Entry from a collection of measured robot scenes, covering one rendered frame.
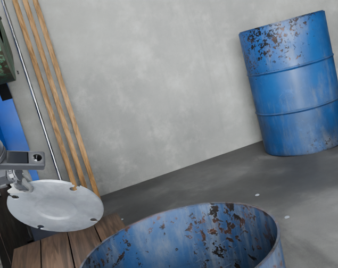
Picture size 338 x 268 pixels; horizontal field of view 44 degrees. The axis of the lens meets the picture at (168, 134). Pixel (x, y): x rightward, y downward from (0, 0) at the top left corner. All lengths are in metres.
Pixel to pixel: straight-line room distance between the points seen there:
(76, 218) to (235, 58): 2.29
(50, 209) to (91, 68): 1.83
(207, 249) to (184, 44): 2.31
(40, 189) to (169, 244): 0.41
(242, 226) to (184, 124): 2.24
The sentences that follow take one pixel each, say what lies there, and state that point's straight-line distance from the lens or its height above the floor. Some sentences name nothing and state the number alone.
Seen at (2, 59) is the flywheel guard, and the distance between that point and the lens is 1.67.
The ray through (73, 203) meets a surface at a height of 0.50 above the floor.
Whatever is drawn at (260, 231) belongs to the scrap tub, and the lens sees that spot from 1.00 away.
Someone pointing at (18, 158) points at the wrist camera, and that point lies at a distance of 1.14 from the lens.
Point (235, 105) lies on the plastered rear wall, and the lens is 3.38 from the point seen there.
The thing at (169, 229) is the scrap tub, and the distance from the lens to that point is 1.10.
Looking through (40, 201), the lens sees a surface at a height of 0.54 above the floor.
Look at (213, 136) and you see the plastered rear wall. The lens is 3.32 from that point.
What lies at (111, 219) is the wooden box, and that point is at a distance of 1.55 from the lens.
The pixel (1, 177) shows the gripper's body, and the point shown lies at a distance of 1.16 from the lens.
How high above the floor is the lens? 0.85
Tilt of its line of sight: 10 degrees down
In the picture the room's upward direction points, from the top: 15 degrees counter-clockwise
